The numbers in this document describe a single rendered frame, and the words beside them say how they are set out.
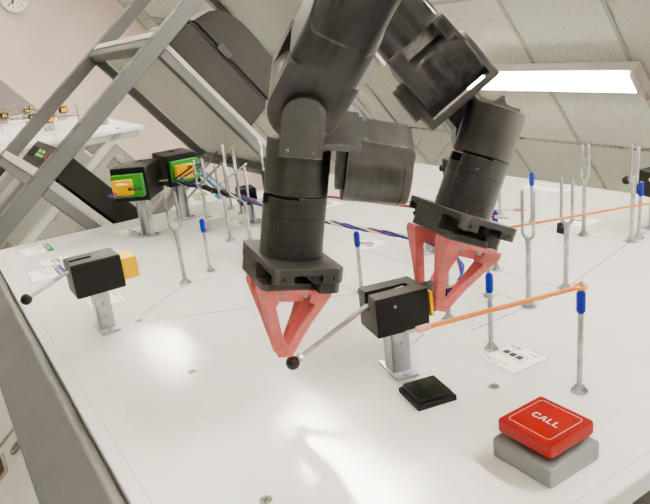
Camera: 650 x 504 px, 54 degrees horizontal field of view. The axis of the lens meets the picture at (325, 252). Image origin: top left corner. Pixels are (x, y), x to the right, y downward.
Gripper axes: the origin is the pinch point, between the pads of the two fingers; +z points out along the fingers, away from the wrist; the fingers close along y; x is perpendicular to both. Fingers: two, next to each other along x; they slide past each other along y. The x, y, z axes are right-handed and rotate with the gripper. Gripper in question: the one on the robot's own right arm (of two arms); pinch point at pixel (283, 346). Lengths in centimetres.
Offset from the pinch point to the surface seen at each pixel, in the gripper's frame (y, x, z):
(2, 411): 32.6, 26.8, 21.2
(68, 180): 100, 18, 1
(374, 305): -2.3, -7.9, -4.5
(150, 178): 70, 4, -4
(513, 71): 279, -234, -42
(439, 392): -8.1, -12.5, 2.1
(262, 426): -3.3, 2.6, 6.3
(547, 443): -21.6, -12.9, -0.7
